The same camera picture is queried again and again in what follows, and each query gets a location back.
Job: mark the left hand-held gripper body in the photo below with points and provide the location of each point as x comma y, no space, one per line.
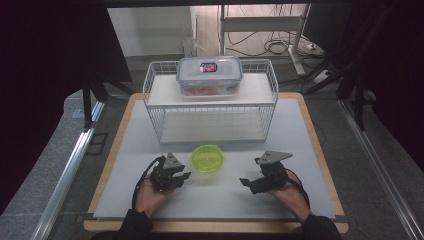
165,176

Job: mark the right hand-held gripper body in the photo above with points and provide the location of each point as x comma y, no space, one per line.
275,175

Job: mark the clear container with blue-rimmed lid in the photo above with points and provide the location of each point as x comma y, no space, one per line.
210,78

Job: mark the person's left hand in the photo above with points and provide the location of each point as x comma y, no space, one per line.
150,200

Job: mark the person's right hand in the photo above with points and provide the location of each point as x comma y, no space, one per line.
293,198

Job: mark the green bowl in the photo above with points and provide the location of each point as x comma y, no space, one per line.
206,159

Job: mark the light grey table mat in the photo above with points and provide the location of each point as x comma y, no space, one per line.
213,200

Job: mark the wooden table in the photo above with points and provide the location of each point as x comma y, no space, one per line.
213,226

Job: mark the black stand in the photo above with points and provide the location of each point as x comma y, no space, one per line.
87,103
359,100

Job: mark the white power strip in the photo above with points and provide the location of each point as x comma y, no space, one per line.
321,76

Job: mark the black curtain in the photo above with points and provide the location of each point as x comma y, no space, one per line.
50,66
393,66

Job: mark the aluminium rail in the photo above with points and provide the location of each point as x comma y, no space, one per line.
376,160
66,173

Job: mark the white desk frame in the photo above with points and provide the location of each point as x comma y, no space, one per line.
260,24

